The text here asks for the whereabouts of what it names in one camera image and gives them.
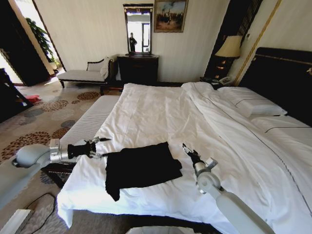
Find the robot white front shell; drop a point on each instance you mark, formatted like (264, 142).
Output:
(156, 230)

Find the white pillow with dark piping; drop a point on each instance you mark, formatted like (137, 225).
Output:
(280, 123)
(253, 100)

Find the red item on carpet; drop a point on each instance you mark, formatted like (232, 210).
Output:
(33, 98)

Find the dark wooden door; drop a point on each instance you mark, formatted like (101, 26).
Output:
(19, 48)

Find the white box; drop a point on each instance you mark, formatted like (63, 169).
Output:
(13, 223)

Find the dark wooden nightstand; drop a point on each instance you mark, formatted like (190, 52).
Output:
(214, 83)

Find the dark padded headboard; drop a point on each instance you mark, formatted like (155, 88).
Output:
(280, 78)

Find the white striped bed bench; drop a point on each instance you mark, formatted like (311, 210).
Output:
(92, 117)

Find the table lamp with cream shade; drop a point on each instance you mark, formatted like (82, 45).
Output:
(229, 47)

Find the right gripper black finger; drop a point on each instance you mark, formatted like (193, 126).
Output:
(195, 152)
(186, 148)

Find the cream chaise longue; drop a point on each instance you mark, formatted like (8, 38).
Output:
(80, 74)

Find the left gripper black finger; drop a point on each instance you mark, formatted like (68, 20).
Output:
(97, 156)
(97, 140)

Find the white cloth on chaise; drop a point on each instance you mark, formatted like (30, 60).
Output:
(105, 68)

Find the black garment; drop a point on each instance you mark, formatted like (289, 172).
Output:
(143, 165)

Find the dark framed wall mirror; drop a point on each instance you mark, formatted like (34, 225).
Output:
(138, 29)

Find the dark wooden dresser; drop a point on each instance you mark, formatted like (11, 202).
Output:
(137, 69)

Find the gold framed painting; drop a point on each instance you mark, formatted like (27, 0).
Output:
(170, 15)

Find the person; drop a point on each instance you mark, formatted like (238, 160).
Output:
(132, 42)

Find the white desk telephone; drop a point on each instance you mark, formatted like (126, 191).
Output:
(225, 80)

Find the dark wooden cabinet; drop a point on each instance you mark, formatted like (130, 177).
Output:
(9, 97)

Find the white duvet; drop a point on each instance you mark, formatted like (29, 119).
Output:
(185, 126)

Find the green potted plant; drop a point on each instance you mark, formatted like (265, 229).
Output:
(40, 36)

